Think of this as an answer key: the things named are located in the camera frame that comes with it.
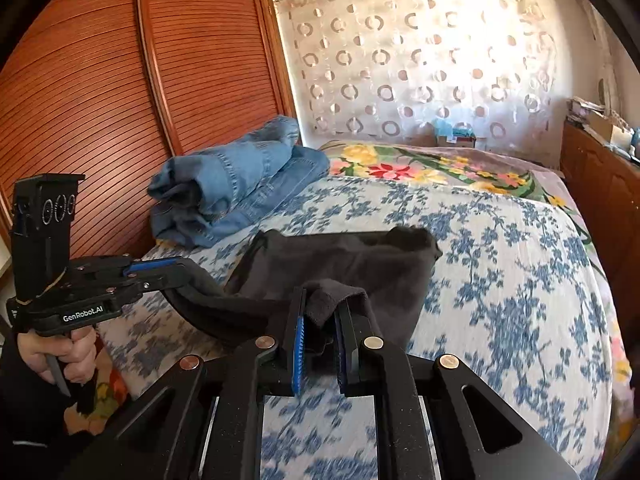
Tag black pants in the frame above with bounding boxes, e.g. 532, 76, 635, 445
175, 225, 444, 357

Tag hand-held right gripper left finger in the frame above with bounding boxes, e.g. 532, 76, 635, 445
65, 285, 308, 480

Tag pile of papers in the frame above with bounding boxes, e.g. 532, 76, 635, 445
567, 97, 606, 123

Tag colourful floral blanket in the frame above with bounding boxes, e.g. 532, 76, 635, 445
317, 141, 635, 411

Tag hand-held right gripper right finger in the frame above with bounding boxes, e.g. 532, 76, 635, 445
334, 300, 581, 480

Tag wooden louvered wardrobe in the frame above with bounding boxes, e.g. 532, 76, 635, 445
0, 0, 301, 281

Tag person's left hand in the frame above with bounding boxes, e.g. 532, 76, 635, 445
17, 329, 99, 387

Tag circle-patterned sheer curtain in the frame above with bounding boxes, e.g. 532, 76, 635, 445
275, 0, 566, 148

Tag person's left forearm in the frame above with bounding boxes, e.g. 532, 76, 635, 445
0, 340, 98, 480

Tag cardboard box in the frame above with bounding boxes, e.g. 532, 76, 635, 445
585, 109, 629, 144

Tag blue jeans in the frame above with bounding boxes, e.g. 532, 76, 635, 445
147, 115, 331, 248

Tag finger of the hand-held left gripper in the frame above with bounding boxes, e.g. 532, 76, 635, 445
111, 269, 227, 307
122, 256, 190, 278

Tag wooden cabinet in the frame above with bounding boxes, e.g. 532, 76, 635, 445
560, 120, 640, 281

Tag blue floral bedsheet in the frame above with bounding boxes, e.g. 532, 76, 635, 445
97, 175, 615, 480

